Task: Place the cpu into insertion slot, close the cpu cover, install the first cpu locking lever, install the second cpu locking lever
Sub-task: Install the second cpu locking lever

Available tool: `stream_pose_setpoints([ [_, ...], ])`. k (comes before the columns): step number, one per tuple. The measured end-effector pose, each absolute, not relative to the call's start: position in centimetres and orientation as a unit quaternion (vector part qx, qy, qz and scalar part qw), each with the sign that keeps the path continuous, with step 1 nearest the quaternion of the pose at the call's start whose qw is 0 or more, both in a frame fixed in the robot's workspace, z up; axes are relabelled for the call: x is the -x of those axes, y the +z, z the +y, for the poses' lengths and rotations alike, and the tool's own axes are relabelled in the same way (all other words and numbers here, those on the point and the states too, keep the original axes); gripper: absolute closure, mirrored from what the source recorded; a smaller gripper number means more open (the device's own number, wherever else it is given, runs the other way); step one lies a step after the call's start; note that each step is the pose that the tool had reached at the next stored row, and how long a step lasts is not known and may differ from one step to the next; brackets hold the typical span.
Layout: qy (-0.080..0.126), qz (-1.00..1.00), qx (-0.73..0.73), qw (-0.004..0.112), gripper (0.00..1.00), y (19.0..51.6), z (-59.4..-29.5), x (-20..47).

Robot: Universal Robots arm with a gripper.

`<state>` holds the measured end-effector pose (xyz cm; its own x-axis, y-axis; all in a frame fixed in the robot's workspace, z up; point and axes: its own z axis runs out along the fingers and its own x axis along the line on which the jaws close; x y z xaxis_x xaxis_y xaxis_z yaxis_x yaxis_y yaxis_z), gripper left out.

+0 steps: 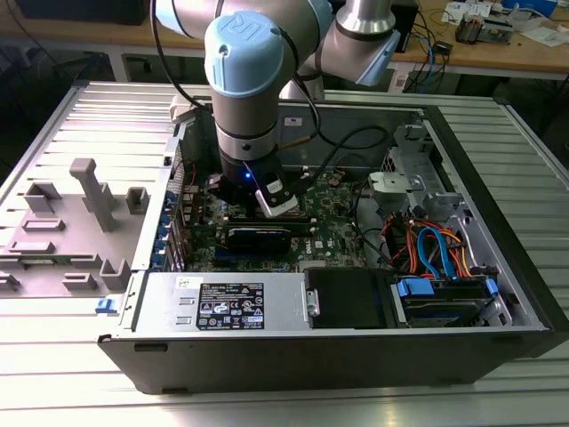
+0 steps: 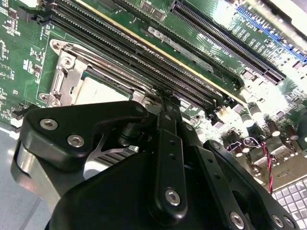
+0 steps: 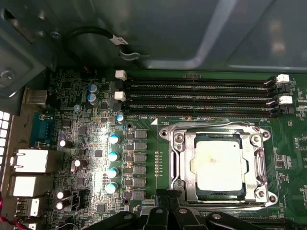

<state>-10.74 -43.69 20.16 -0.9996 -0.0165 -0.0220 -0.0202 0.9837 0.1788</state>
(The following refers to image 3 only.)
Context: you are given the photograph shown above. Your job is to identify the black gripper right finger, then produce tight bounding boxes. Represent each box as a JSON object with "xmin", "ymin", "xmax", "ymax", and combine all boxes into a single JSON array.
[{"xmin": 168, "ymin": 189, "xmax": 265, "ymax": 230}]

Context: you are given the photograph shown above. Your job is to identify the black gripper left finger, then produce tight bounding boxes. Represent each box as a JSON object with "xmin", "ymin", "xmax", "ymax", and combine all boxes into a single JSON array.
[{"xmin": 83, "ymin": 189, "xmax": 170, "ymax": 230}]

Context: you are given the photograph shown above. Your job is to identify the metal socket cover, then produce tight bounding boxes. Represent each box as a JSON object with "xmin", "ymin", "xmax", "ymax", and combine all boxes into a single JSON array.
[{"xmin": 178, "ymin": 128, "xmax": 260, "ymax": 204}]

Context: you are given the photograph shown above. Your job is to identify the silver CPU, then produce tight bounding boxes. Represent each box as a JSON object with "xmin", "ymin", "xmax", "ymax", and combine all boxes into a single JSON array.
[{"xmin": 191, "ymin": 134, "xmax": 248, "ymax": 196}]

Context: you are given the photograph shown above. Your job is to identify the metal CPU socket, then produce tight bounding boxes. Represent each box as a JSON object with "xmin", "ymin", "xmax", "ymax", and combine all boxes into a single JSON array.
[{"xmin": 158, "ymin": 121, "xmax": 279, "ymax": 210}]

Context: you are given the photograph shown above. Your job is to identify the RAM slot white clips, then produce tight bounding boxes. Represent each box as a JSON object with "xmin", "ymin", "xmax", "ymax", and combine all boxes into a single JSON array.
[
  {"xmin": 114, "ymin": 91, "xmax": 294, "ymax": 106},
  {"xmin": 115, "ymin": 70, "xmax": 291, "ymax": 86}
]

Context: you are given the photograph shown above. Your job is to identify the black fan header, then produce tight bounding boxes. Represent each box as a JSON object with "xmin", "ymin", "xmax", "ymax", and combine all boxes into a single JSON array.
[{"xmin": 70, "ymin": 190, "xmax": 83, "ymax": 205}]

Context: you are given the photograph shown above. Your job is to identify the silver-top capacitor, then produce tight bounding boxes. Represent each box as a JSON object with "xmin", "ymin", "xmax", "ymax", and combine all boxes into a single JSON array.
[
  {"xmin": 59, "ymin": 139, "xmax": 74, "ymax": 149},
  {"xmin": 71, "ymin": 158, "xmax": 88, "ymax": 173},
  {"xmin": 55, "ymin": 200, "xmax": 71, "ymax": 211},
  {"xmin": 56, "ymin": 189, "xmax": 72, "ymax": 200}
]

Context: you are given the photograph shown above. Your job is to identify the green motherboard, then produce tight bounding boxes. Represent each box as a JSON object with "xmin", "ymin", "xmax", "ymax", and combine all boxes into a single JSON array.
[{"xmin": 9, "ymin": 68, "xmax": 307, "ymax": 230}]

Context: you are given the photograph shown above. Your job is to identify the red wire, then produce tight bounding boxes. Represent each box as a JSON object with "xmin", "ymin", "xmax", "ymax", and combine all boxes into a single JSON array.
[{"xmin": 0, "ymin": 191, "xmax": 33, "ymax": 230}]

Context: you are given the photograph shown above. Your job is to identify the metal cable clip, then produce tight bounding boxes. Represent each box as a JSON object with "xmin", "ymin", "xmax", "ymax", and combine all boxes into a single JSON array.
[{"xmin": 118, "ymin": 49, "xmax": 141, "ymax": 61}]

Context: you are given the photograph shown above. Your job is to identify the black cable white tag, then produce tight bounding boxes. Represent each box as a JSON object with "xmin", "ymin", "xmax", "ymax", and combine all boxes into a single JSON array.
[{"xmin": 62, "ymin": 25, "xmax": 131, "ymax": 67}]

